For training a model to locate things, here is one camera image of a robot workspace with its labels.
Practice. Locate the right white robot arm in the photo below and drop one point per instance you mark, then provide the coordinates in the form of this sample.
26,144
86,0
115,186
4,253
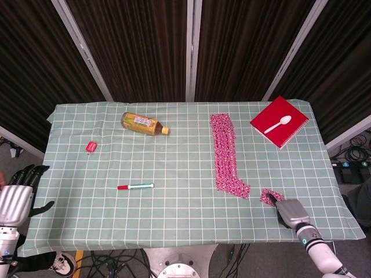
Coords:
321,252

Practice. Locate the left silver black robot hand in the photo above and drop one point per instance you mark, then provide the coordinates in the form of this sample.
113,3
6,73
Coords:
14,202

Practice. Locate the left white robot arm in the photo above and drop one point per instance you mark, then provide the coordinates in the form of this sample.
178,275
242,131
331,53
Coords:
8,246

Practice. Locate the small red candy packet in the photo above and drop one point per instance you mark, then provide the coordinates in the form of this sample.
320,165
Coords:
91,146

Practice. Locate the yellow-label tea bottle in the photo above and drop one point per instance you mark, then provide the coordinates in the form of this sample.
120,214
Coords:
140,123

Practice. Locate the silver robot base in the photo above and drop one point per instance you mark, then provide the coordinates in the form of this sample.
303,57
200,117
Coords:
179,260

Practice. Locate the red and white marker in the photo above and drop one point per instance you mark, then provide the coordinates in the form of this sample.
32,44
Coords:
136,186

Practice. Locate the green checked tablecloth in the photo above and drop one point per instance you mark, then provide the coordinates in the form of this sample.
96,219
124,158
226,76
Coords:
174,214

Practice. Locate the dark grey clothed knee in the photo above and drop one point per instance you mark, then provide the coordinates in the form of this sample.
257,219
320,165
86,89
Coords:
362,202

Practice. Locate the red spiral notebook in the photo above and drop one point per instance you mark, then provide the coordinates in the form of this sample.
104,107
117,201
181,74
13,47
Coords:
275,116

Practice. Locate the white plastic spoon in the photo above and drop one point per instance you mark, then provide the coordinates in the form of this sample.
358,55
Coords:
276,125

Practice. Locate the white black sneaker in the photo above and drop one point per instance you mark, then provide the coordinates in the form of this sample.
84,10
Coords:
63,262

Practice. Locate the black foot pedal set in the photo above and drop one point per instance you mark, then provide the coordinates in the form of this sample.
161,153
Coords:
352,171

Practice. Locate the black trouser leg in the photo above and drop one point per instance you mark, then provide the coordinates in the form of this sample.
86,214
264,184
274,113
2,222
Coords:
34,262

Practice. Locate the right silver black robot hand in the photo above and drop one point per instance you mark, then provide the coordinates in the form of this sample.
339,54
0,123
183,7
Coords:
292,214

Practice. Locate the person's bare hand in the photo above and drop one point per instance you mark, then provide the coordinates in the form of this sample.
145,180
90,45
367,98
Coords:
2,179

